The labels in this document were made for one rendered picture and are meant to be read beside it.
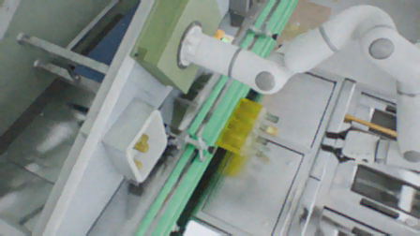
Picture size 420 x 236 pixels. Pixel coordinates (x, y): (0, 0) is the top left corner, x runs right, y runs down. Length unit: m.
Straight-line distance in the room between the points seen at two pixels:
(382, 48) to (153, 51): 0.57
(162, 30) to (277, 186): 0.78
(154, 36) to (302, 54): 0.40
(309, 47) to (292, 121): 0.74
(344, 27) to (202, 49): 0.39
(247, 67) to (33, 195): 1.04
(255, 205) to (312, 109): 0.57
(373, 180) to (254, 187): 0.51
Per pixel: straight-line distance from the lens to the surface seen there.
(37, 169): 1.65
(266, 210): 1.39
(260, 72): 0.98
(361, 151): 1.18
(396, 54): 0.89
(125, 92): 1.04
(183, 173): 1.26
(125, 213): 1.22
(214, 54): 1.02
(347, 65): 6.18
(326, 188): 1.50
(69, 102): 1.79
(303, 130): 1.62
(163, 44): 0.96
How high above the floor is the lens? 1.26
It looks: 15 degrees down
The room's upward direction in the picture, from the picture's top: 112 degrees clockwise
